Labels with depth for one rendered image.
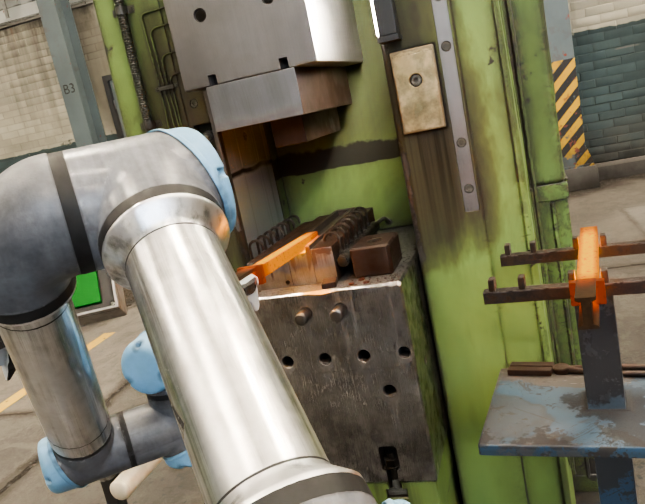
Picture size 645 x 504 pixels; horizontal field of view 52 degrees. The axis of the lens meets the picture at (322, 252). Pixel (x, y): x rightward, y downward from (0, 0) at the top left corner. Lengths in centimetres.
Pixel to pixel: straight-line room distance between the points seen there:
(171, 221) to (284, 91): 84
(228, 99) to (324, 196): 56
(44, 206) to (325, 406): 98
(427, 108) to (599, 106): 591
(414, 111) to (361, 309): 43
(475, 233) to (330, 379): 45
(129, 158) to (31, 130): 841
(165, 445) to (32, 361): 26
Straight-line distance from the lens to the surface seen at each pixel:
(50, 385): 78
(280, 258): 129
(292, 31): 138
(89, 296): 150
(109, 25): 173
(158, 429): 93
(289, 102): 139
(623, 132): 736
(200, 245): 56
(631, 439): 117
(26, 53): 899
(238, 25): 142
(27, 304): 67
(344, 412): 148
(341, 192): 188
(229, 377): 47
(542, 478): 174
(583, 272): 107
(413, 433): 146
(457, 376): 161
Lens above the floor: 128
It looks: 12 degrees down
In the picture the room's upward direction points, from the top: 12 degrees counter-clockwise
